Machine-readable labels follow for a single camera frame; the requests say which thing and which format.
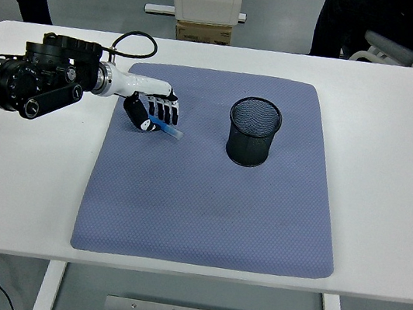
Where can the blue marker pen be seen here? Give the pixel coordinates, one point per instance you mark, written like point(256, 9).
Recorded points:
point(171, 131)

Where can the black mesh pen holder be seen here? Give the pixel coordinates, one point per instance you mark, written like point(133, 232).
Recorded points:
point(248, 150)

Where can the grey chair with white armrests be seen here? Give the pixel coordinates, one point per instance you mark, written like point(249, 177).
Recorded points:
point(396, 49)

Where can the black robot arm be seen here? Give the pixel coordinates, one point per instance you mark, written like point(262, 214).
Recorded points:
point(44, 86)

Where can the blue-grey quilted mat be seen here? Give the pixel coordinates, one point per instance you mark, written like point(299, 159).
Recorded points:
point(202, 209)

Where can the brown cardboard box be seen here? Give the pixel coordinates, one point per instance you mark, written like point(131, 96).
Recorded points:
point(202, 33)

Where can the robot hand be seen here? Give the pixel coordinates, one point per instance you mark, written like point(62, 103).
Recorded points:
point(138, 87)

